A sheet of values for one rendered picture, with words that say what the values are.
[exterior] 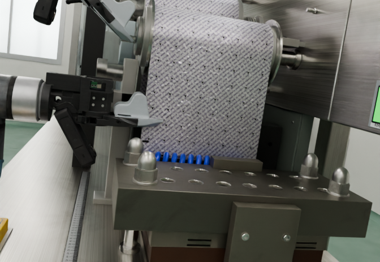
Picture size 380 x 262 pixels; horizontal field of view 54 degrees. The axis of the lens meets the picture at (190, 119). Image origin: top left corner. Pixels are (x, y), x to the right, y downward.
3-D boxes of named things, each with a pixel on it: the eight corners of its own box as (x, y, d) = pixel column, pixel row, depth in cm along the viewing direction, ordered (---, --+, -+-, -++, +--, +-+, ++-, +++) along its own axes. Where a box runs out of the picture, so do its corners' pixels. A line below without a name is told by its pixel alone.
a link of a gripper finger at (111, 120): (138, 120, 65) (86, 114, 63) (137, 128, 65) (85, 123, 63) (137, 116, 69) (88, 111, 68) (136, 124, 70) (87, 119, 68)
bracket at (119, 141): (91, 196, 82) (106, 55, 78) (121, 197, 83) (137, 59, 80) (90, 204, 77) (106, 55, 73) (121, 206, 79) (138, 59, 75)
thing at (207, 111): (138, 158, 71) (150, 59, 68) (253, 166, 76) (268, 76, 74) (138, 158, 70) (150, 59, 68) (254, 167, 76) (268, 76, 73)
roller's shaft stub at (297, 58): (260, 65, 82) (264, 45, 81) (289, 69, 83) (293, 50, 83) (269, 65, 77) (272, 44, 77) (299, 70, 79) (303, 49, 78)
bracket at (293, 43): (268, 45, 82) (270, 35, 81) (293, 49, 83) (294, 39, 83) (279, 44, 77) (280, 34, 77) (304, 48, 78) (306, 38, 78)
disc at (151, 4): (139, 60, 83) (149, -8, 77) (141, 60, 83) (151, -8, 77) (142, 86, 70) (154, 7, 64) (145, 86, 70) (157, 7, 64)
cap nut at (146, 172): (131, 176, 56) (134, 147, 55) (155, 178, 57) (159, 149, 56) (133, 184, 52) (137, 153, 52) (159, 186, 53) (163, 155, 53)
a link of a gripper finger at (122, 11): (152, 22, 68) (116, -18, 66) (128, 44, 67) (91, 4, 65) (151, 24, 71) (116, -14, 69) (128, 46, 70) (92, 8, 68)
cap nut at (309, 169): (294, 172, 72) (298, 150, 72) (311, 174, 73) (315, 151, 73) (304, 178, 69) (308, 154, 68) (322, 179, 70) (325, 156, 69)
